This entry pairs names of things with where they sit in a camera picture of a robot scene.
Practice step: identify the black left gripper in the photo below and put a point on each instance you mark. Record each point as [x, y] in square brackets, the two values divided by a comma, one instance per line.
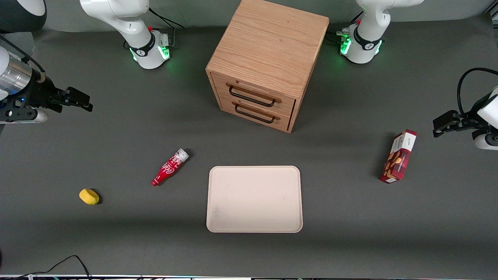
[463, 118]

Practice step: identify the red coke bottle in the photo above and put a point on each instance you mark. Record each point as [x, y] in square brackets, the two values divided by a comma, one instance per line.
[168, 169]

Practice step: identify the wooden drawer cabinet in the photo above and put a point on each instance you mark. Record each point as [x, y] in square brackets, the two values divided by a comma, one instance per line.
[268, 50]

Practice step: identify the yellow sponge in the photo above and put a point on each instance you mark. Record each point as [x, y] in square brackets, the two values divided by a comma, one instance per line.
[89, 196]

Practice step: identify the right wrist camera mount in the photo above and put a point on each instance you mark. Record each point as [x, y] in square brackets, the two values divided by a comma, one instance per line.
[23, 116]

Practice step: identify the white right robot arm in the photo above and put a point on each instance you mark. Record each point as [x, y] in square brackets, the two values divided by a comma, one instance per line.
[128, 23]

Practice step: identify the red snack box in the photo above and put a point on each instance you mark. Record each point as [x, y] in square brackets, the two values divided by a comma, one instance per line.
[398, 157]

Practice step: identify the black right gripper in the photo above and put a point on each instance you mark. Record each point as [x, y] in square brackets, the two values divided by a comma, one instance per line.
[40, 92]

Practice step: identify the beige rectangular tray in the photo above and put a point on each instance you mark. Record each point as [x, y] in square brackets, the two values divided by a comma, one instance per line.
[255, 199]

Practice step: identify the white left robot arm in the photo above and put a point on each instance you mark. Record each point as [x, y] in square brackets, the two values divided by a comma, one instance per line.
[369, 23]

